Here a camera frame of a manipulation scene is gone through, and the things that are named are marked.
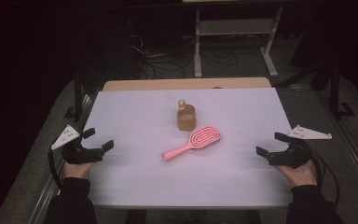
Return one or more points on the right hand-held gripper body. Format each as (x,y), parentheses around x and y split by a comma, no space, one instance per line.
(292,157)

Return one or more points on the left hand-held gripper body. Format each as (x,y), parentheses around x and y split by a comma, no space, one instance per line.
(74,154)

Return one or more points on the pink hairbrush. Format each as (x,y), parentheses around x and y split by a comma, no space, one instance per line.
(199,138)

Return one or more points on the brown cup with small figurine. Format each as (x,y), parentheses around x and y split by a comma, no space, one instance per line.
(186,121)

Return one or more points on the person's left hand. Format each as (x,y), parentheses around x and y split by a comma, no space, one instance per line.
(76,170)

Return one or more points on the person's right hand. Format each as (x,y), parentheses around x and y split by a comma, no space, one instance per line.
(303,176)

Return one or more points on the black metal stand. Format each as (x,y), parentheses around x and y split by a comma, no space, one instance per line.
(335,93)
(77,99)

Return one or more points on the white table mat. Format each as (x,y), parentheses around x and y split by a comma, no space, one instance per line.
(143,168)

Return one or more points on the metal floor rail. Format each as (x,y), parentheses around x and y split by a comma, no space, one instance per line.
(354,155)
(45,199)

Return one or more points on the white metal desk frame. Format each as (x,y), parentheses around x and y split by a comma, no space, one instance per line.
(236,26)

